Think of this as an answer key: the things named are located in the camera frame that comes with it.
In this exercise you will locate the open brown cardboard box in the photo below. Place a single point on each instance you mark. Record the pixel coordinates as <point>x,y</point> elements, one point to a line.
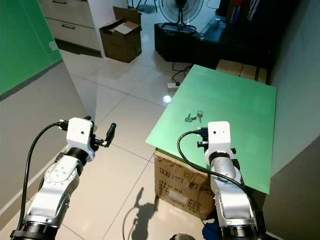
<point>120,45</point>

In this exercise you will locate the blue cloth bundle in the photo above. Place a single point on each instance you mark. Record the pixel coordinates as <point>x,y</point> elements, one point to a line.
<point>210,232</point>

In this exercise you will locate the white power strip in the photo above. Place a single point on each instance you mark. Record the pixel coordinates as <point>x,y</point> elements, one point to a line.
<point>173,85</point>

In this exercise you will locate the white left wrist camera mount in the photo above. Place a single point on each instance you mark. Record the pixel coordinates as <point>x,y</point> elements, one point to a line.
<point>80,134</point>

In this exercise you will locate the printed brown cardboard box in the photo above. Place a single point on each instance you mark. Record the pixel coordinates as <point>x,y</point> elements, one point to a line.
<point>180,185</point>

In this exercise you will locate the green table board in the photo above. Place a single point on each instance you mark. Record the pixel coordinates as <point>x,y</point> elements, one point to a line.
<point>225,100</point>

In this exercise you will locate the green wall board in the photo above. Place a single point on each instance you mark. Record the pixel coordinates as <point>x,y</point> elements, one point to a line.
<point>25,40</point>

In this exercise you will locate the grey tape piece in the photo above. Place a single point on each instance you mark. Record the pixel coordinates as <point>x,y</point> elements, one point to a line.
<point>53,46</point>

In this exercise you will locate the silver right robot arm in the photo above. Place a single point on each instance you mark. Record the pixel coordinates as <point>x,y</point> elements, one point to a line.
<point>232,205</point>

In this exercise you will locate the black standing fan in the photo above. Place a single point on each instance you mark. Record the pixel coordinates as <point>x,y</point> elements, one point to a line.
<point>181,10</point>

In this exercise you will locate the flat brown cardboard box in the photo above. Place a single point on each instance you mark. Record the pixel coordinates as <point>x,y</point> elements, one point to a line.
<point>240,70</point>

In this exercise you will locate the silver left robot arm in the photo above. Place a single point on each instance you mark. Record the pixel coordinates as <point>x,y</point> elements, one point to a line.
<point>52,190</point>

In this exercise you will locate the white drawer cabinet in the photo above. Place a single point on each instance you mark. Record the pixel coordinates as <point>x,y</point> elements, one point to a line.
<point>75,22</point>

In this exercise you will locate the black low cabinet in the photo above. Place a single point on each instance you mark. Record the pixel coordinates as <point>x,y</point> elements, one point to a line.
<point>205,47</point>

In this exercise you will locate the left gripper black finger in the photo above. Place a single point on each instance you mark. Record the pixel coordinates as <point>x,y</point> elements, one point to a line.
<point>87,118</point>
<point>110,132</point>

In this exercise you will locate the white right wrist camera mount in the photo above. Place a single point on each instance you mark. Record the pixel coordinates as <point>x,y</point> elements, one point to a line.
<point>220,135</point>

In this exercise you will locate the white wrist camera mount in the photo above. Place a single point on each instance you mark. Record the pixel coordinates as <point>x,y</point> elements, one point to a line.
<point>80,134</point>
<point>220,135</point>

